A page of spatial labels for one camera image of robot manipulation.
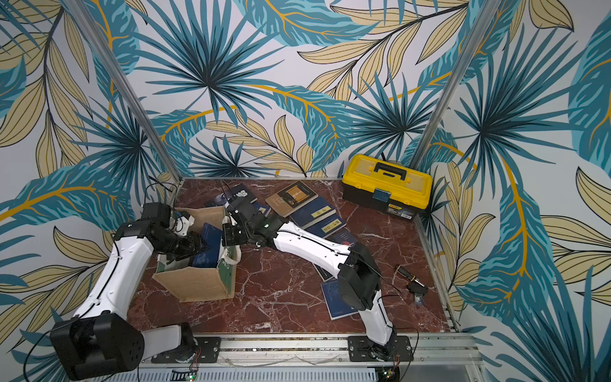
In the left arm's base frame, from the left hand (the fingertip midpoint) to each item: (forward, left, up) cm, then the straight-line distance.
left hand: (202, 252), depth 77 cm
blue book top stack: (+26, -36, -13) cm, 47 cm away
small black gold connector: (-5, -74, -14) cm, 76 cm away
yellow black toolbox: (+30, -66, +1) cm, 73 cm away
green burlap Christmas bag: (-10, +1, 0) cm, 10 cm away
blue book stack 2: (+21, -43, -15) cm, 50 cm away
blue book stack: (+7, 0, -1) cm, 8 cm away
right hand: (+4, -6, +5) cm, 9 cm away
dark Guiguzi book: (+15, -50, -14) cm, 54 cm away
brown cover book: (+35, -27, -13) cm, 46 cm away
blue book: (-12, -45, -15) cm, 49 cm away
